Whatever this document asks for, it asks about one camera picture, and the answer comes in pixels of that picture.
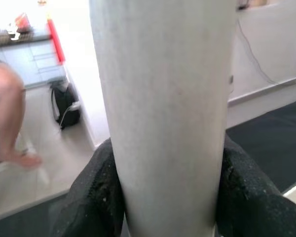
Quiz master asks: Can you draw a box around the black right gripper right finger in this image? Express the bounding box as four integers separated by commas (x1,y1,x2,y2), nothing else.
216,135,296,237

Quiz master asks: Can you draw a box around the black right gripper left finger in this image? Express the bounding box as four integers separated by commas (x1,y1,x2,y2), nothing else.
53,138,129,237

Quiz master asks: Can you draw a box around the white plastic table leg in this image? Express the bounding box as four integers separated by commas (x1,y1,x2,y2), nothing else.
88,0,237,237

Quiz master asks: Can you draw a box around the black tablecloth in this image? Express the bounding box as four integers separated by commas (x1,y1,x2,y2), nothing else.
0,100,296,237

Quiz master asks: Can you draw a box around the black backpack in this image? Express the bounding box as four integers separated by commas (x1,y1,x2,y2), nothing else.
50,81,81,130

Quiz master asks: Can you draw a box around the bare person leg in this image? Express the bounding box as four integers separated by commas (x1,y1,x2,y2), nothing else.
0,56,42,168

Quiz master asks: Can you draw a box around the grey kitchen cabinet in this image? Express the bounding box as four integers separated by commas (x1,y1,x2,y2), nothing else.
0,29,70,89

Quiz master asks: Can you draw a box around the red pole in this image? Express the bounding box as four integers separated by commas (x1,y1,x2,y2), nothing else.
45,14,66,65

